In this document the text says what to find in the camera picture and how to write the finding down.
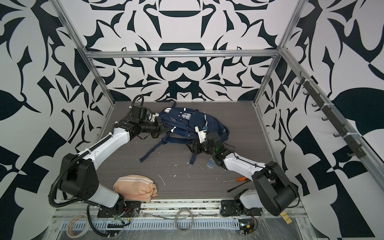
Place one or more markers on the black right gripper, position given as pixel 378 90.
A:
pixel 196 145

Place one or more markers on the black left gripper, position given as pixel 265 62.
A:
pixel 160 126

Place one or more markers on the navy blue student backpack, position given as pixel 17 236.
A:
pixel 180 126

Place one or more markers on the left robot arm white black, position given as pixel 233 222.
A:
pixel 78 180

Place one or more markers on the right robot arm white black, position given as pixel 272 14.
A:
pixel 273 190

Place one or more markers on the clear plastic pencil case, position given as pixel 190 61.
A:
pixel 211 164

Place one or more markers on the pink striped pencil pouch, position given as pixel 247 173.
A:
pixel 136 188

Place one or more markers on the roll of clear tape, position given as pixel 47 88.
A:
pixel 78 226

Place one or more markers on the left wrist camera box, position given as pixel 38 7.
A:
pixel 153 117

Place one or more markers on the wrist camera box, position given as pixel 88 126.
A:
pixel 202 133
pixel 153 117

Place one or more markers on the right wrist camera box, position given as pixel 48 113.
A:
pixel 202 133

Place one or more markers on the orange handled screwdriver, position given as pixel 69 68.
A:
pixel 242 179

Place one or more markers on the black handled screwdriver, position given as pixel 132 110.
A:
pixel 232 189

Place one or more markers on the black wall hook rail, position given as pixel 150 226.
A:
pixel 333 115

